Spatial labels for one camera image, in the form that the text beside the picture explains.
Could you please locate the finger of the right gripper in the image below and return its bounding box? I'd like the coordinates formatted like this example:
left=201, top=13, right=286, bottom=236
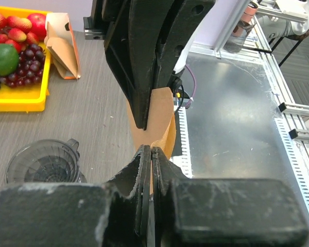
left=153, top=0, right=215, bottom=89
left=104, top=1, right=173, bottom=130

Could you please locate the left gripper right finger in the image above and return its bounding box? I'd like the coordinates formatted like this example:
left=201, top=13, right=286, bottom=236
left=151, top=147, right=309, bottom=246

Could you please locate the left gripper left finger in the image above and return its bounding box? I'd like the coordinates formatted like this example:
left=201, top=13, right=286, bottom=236
left=0, top=146, right=151, bottom=246

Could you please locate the grey plastic dripper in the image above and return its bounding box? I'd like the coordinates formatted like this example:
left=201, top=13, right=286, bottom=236
left=5, top=138, right=87, bottom=184

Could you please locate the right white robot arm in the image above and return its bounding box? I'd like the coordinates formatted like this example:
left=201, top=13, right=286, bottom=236
left=102, top=0, right=215, bottom=129

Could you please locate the orange filter holder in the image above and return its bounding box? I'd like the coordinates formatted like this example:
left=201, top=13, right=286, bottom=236
left=44, top=12, right=81, bottom=76

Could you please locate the brown paper filter stack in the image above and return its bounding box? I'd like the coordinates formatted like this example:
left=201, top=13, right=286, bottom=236
left=46, top=37, right=80, bottom=80

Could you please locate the red grape bunch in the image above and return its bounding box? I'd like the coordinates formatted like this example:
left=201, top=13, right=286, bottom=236
left=0, top=44, right=45, bottom=88

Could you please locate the lychee fruit cluster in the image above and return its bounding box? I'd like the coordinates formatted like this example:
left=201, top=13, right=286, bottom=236
left=0, top=13, right=40, bottom=53

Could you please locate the yellow plastic bin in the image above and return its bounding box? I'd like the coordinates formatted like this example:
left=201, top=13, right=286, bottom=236
left=0, top=6, right=51, bottom=112

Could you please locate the dark green avocado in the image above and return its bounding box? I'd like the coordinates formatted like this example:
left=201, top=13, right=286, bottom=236
left=0, top=44, right=19, bottom=77

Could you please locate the white slotted cable duct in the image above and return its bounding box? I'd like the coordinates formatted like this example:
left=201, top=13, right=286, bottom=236
left=170, top=107, right=193, bottom=178

